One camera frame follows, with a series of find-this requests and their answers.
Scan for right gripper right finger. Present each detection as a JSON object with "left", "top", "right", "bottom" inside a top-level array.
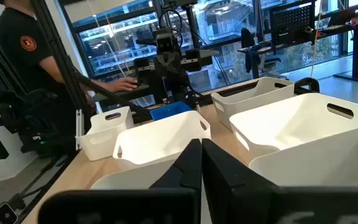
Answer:
[{"left": 201, "top": 138, "right": 279, "bottom": 224}]

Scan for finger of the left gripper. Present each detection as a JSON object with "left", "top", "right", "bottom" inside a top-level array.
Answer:
[
  {"left": 183, "top": 48, "right": 202, "bottom": 73},
  {"left": 134, "top": 57, "right": 151, "bottom": 82}
]

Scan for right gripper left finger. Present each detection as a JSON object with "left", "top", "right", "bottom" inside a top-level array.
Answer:
[{"left": 149, "top": 138, "right": 203, "bottom": 191}]

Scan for white plastic basket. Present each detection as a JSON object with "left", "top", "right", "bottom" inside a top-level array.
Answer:
[
  {"left": 210, "top": 77, "right": 295, "bottom": 131},
  {"left": 229, "top": 92, "right": 358, "bottom": 166},
  {"left": 112, "top": 110, "right": 212, "bottom": 170}
]

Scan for person's hand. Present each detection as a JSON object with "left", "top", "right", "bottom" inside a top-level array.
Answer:
[{"left": 112, "top": 77, "right": 139, "bottom": 93}]

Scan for large glass window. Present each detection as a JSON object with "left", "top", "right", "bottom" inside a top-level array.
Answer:
[{"left": 57, "top": 0, "right": 358, "bottom": 83}]

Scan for blue mesh plastic basket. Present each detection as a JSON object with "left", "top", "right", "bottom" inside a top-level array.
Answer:
[{"left": 149, "top": 101, "right": 194, "bottom": 121}]

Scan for black office chair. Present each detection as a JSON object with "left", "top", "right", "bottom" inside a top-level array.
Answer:
[{"left": 240, "top": 27, "right": 288, "bottom": 80}]

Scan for silver aluminium profile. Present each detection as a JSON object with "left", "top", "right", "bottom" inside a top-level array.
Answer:
[{"left": 75, "top": 108, "right": 85, "bottom": 151}]

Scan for black pegboard panel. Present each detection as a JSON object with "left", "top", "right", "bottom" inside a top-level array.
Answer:
[{"left": 268, "top": 2, "right": 316, "bottom": 47}]

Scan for person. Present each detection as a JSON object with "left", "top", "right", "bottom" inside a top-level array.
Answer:
[{"left": 0, "top": 0, "right": 139, "bottom": 103}]

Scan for laptop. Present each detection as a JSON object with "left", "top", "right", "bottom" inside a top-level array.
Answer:
[{"left": 327, "top": 6, "right": 357, "bottom": 28}]

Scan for black desk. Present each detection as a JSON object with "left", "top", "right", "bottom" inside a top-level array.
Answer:
[{"left": 314, "top": 12, "right": 358, "bottom": 85}]

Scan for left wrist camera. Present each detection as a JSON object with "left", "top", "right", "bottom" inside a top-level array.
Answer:
[{"left": 155, "top": 29, "right": 177, "bottom": 54}]

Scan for yellow cable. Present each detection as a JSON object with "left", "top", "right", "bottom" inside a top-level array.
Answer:
[
  {"left": 310, "top": 0, "right": 323, "bottom": 78},
  {"left": 85, "top": 0, "right": 132, "bottom": 77}
]

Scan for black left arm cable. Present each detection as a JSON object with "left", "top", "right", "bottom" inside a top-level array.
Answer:
[{"left": 158, "top": 9, "right": 185, "bottom": 47}]

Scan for black camera box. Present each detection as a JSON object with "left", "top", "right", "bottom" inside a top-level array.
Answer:
[{"left": 0, "top": 202, "right": 19, "bottom": 224}]

